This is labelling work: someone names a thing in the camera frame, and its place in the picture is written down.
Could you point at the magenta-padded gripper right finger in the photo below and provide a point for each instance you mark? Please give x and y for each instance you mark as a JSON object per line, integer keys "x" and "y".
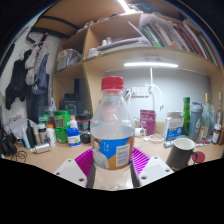
{"x": 155, "y": 168}

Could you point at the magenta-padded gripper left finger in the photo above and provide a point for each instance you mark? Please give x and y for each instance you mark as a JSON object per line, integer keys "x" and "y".
{"x": 70, "y": 170}

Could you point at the clear red-capped water bottle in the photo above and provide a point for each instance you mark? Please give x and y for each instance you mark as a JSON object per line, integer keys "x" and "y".
{"x": 112, "y": 133}

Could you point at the black mug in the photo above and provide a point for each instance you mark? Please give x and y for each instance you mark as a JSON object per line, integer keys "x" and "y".
{"x": 178, "y": 155}

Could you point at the white bottle with blue label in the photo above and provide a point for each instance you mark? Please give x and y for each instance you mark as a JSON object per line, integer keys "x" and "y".
{"x": 73, "y": 136}

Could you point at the silver lying canister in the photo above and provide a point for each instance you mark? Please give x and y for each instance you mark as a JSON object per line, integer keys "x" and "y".
{"x": 40, "y": 148}

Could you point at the white and blue carton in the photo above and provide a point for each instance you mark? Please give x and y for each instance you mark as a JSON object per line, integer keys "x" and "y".
{"x": 174, "y": 127}

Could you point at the magenta pouch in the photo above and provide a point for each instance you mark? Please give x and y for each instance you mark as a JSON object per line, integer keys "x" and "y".
{"x": 148, "y": 122}

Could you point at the flat round red coaster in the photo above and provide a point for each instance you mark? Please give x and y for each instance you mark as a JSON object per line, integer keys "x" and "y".
{"x": 201, "y": 157}

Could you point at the green glass bottle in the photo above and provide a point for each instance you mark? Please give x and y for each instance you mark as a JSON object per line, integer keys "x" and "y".
{"x": 186, "y": 116}

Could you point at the grey shaker bottle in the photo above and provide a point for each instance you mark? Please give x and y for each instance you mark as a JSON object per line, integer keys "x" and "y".
{"x": 196, "y": 121}

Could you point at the black appliance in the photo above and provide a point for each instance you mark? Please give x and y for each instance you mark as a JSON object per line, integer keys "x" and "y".
{"x": 71, "y": 103}

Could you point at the white power strip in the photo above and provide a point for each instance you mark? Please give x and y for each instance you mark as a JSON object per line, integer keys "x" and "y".
{"x": 139, "y": 92}

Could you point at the clear glass bottle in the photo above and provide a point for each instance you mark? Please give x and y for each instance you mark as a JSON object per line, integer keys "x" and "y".
{"x": 220, "y": 110}

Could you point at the hanging clothes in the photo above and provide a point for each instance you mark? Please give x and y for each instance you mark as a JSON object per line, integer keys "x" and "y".
{"x": 16, "y": 83}

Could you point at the wooden shelf unit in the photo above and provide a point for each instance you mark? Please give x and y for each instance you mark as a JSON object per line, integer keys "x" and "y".
{"x": 150, "y": 36}

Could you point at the ceiling light tube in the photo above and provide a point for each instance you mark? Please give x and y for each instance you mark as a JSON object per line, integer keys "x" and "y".
{"x": 124, "y": 5}

